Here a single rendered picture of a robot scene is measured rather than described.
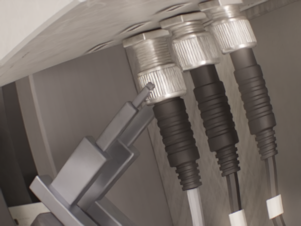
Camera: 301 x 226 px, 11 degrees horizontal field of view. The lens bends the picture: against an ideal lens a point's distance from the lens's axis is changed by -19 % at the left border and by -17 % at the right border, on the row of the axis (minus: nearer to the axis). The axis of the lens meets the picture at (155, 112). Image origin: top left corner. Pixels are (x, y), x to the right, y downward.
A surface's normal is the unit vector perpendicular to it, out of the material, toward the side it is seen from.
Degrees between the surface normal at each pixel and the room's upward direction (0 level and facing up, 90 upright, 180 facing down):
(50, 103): 44
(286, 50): 90
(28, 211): 27
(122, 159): 62
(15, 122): 49
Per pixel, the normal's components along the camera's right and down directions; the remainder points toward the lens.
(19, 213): 0.29, -0.42
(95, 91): 0.37, -0.14
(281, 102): -0.88, 0.25
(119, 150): -0.44, 0.08
